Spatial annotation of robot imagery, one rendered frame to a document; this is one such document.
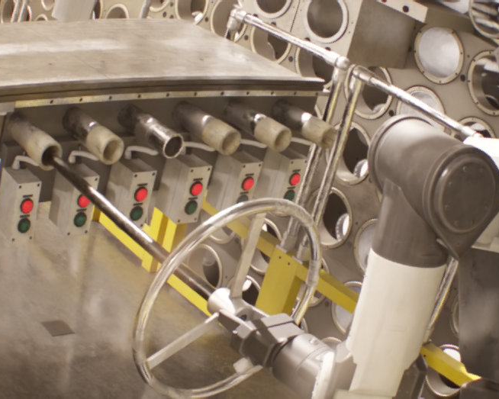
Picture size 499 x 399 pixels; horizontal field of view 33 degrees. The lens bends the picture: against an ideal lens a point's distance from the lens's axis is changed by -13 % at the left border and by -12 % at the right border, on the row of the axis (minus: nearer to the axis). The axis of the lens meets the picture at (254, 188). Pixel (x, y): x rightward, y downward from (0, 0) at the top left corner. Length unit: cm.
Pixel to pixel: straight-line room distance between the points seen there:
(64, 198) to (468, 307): 121
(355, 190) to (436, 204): 284
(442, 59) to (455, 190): 278
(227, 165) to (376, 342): 146
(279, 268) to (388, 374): 191
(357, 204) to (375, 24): 81
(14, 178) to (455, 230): 124
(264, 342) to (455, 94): 216
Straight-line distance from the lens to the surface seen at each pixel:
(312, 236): 149
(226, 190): 237
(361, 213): 369
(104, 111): 213
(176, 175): 225
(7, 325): 279
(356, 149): 445
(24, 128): 191
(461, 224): 88
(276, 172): 249
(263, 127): 228
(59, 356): 271
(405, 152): 91
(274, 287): 289
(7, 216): 198
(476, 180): 88
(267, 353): 135
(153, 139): 205
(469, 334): 107
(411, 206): 91
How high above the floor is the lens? 155
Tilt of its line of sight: 21 degrees down
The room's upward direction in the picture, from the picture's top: 17 degrees clockwise
